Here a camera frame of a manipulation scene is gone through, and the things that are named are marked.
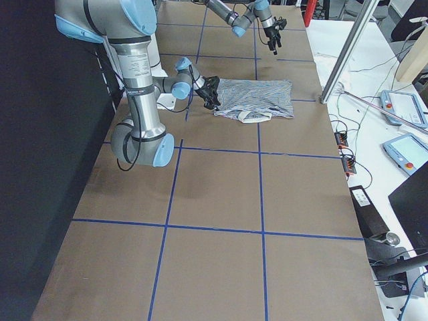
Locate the wooden board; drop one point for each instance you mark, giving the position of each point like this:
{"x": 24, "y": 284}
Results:
{"x": 416, "y": 59}

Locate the red fire extinguisher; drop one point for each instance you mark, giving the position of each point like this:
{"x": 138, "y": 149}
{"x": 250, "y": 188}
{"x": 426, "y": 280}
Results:
{"x": 308, "y": 14}

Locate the upper orange black connector block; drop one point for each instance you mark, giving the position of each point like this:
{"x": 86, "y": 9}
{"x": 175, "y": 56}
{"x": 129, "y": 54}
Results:
{"x": 341, "y": 139}

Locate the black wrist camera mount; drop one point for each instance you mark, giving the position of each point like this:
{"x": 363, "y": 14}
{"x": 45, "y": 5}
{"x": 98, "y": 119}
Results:
{"x": 211, "y": 82}

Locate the white pedestal column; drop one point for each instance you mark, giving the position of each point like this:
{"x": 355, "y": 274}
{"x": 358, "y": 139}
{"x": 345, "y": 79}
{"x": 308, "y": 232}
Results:
{"x": 164, "y": 101}

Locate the lower teach pendant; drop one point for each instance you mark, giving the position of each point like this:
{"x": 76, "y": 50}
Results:
{"x": 408, "y": 151}

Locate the striped polo shirt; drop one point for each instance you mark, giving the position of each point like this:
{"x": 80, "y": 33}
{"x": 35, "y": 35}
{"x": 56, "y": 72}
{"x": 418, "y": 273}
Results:
{"x": 253, "y": 101}

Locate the lower orange black connector block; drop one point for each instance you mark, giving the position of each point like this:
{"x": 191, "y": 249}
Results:
{"x": 348, "y": 164}

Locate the orange black connector block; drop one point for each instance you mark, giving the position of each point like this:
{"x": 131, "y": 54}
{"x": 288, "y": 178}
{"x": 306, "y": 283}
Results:
{"x": 341, "y": 139}
{"x": 348, "y": 164}

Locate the aluminium frame post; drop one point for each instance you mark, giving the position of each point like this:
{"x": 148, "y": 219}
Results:
{"x": 362, "y": 19}

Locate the teach pendant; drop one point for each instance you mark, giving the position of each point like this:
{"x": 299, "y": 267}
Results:
{"x": 405, "y": 106}
{"x": 408, "y": 151}

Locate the upper teach pendant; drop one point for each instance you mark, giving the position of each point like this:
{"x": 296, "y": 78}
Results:
{"x": 405, "y": 106}

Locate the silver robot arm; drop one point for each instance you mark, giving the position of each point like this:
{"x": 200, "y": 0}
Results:
{"x": 256, "y": 10}
{"x": 141, "y": 138}

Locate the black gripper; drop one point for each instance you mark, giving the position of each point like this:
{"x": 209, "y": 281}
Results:
{"x": 270, "y": 33}
{"x": 206, "y": 92}

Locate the black box with label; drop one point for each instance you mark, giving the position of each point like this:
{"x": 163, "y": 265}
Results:
{"x": 370, "y": 221}

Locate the black monitor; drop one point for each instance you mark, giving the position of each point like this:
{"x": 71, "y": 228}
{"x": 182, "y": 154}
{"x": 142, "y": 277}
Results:
{"x": 409, "y": 203}

